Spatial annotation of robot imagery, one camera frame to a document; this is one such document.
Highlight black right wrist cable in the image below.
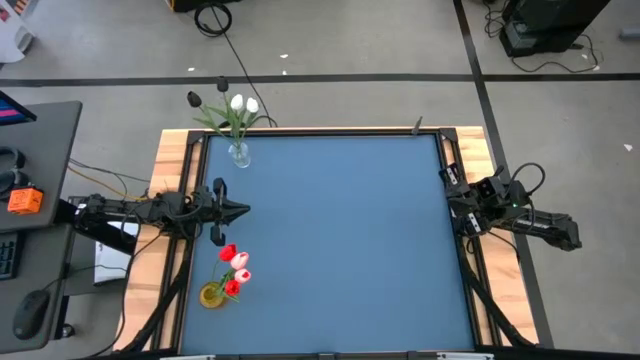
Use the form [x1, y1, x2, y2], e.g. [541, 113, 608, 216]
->
[508, 162, 547, 199]

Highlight thin black floor cable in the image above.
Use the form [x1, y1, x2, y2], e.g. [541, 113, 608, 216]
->
[509, 33, 604, 75]

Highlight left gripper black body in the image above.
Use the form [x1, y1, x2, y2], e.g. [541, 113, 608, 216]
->
[202, 178, 232, 247]

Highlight yellow glass vase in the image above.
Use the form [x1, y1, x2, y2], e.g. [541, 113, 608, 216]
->
[198, 281, 227, 310]

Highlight black artificial tulip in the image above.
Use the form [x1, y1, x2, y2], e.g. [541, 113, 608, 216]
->
[186, 90, 244, 151]
[216, 75, 244, 151]

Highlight dark grey desk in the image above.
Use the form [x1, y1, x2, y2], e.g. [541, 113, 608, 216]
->
[0, 222, 77, 355]
[0, 101, 84, 234]

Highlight black desk beam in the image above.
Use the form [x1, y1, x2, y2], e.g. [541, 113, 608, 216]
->
[53, 198, 139, 256]

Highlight white artificial tulip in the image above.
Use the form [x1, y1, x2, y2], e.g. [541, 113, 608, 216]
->
[227, 93, 246, 151]
[237, 97, 274, 151]

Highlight orange box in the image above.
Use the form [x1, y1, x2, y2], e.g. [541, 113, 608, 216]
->
[7, 187, 45, 215]

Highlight black computer mouse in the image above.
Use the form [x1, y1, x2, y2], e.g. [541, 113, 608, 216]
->
[12, 289, 51, 341]

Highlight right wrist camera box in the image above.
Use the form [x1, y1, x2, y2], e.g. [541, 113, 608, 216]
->
[477, 177, 506, 204]

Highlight black metal table frame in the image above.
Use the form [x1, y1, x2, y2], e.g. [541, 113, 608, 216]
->
[117, 125, 539, 360]

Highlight blue table mat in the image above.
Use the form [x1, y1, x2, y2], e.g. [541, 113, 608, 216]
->
[180, 133, 476, 355]

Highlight computer monitor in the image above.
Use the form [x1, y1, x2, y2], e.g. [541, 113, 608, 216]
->
[0, 91, 37, 127]

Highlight black equipment cart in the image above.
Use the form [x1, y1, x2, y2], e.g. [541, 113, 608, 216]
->
[498, 0, 612, 58]

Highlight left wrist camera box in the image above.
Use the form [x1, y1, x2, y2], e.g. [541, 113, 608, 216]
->
[188, 187, 214, 207]

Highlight white box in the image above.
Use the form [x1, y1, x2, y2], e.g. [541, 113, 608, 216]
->
[93, 218, 142, 287]

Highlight white cabinet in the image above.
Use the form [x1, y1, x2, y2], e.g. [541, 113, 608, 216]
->
[0, 0, 36, 64]

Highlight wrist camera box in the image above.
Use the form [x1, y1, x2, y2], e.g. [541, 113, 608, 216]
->
[188, 187, 214, 207]
[477, 177, 506, 204]

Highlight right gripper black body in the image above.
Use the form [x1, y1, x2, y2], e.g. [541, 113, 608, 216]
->
[439, 163, 485, 237]

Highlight black headphones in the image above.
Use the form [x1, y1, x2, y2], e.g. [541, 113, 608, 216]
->
[0, 146, 29, 199]

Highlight black coiled floor cable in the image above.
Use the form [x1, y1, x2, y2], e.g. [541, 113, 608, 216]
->
[192, 1, 279, 129]

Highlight clear glass vase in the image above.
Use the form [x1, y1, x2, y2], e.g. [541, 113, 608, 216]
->
[228, 141, 252, 169]

